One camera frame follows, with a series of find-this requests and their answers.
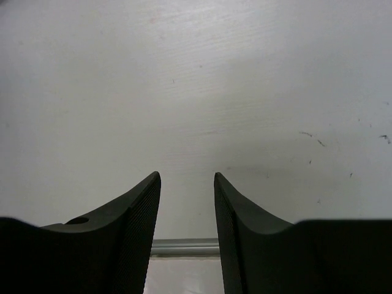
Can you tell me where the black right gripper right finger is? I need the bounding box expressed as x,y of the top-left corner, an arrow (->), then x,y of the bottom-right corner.
214,173 -> 391,293

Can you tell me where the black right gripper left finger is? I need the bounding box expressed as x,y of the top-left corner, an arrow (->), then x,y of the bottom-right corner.
1,172 -> 161,293

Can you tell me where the aluminium front frame rail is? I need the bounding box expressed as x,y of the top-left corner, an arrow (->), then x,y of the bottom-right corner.
151,238 -> 220,257

